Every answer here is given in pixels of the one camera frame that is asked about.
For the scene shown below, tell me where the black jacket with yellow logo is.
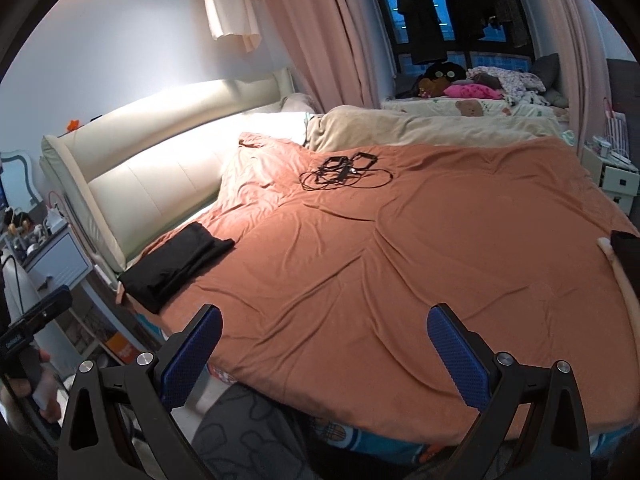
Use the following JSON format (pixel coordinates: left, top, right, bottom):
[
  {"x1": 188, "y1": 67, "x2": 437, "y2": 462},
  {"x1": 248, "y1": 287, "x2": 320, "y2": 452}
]
[{"x1": 119, "y1": 222, "x2": 235, "y2": 314}]

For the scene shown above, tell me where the person left hand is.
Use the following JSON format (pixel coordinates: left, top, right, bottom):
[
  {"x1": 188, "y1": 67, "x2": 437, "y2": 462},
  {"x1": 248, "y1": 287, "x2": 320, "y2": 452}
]
[{"x1": 0, "y1": 349, "x2": 64, "y2": 425}]

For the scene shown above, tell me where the orange box on shelf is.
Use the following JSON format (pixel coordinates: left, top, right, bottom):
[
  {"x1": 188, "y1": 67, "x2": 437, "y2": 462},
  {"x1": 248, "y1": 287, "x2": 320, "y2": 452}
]
[{"x1": 106, "y1": 332, "x2": 139, "y2": 364}]

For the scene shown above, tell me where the grey bedside drawer cabinet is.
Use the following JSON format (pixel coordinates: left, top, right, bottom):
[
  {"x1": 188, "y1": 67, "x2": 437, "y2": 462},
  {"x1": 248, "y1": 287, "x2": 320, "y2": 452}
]
[{"x1": 24, "y1": 226, "x2": 92, "y2": 297}]

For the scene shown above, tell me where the orange-brown duvet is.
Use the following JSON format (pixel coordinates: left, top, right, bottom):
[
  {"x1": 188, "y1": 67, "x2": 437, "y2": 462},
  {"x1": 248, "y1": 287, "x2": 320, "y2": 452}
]
[{"x1": 136, "y1": 133, "x2": 639, "y2": 444}]

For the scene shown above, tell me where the cream padded headboard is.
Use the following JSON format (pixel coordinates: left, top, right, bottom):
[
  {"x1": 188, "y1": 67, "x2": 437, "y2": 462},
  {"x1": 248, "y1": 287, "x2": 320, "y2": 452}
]
[{"x1": 40, "y1": 68, "x2": 294, "y2": 275}]

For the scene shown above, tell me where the white bedside cabinet right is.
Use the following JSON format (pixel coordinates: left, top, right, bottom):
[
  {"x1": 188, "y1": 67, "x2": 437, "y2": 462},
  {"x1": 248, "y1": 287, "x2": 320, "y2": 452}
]
[{"x1": 580, "y1": 146, "x2": 639, "y2": 216}]

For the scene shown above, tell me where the beige blanket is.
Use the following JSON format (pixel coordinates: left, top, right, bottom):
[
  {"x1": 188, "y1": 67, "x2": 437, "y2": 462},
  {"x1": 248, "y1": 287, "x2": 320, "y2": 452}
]
[{"x1": 305, "y1": 105, "x2": 576, "y2": 153}]

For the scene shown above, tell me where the pink plush toy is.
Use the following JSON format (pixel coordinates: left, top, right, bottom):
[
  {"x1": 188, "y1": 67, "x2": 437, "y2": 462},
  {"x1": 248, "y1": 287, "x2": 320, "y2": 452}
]
[{"x1": 444, "y1": 84, "x2": 503, "y2": 100}]

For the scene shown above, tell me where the floral patterned bedding pile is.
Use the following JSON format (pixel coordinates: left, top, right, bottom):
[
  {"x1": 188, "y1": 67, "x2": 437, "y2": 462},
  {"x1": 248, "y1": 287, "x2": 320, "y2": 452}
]
[{"x1": 466, "y1": 66, "x2": 550, "y2": 106}]

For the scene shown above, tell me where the striped gift bag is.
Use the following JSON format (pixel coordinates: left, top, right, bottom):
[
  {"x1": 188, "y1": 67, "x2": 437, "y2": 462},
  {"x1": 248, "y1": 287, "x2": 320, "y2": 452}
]
[{"x1": 604, "y1": 99, "x2": 630, "y2": 159}]

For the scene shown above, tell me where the black round plush toy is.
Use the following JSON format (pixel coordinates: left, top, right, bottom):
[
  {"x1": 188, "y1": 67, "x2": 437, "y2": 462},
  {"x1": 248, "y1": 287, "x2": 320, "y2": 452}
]
[{"x1": 418, "y1": 62, "x2": 466, "y2": 99}]

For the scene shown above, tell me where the dark grey pillow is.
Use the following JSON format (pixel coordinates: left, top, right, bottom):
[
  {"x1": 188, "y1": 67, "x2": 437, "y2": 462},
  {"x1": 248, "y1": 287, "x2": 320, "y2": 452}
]
[{"x1": 529, "y1": 53, "x2": 560, "y2": 90}]

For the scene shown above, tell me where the right pink curtain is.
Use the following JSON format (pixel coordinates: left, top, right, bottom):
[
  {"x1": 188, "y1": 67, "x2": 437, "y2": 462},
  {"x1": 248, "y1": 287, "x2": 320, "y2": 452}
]
[{"x1": 546, "y1": 0, "x2": 611, "y2": 151}]

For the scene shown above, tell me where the pink curtain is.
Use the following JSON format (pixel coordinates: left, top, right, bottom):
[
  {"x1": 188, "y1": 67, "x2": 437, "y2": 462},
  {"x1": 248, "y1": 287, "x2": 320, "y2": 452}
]
[
  {"x1": 265, "y1": 0, "x2": 378, "y2": 110},
  {"x1": 546, "y1": 0, "x2": 611, "y2": 151}
]

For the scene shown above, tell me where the white hanging shirt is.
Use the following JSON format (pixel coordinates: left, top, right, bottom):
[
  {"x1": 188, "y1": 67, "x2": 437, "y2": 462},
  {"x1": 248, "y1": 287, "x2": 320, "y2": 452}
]
[{"x1": 204, "y1": 0, "x2": 262, "y2": 52}]

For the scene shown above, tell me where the black hanging coat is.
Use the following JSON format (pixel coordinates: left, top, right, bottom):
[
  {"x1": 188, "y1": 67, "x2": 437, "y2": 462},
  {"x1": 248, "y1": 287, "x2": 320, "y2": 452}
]
[{"x1": 397, "y1": 0, "x2": 447, "y2": 65}]

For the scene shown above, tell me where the left pink curtain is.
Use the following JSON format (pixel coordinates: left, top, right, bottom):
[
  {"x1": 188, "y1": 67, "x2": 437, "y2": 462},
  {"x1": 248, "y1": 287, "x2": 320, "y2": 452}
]
[{"x1": 265, "y1": 0, "x2": 378, "y2": 110}]

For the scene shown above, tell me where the black cable bundle with frames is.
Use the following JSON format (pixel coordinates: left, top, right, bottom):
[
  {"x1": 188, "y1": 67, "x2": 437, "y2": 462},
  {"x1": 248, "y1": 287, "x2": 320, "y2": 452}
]
[{"x1": 298, "y1": 150, "x2": 395, "y2": 192}]

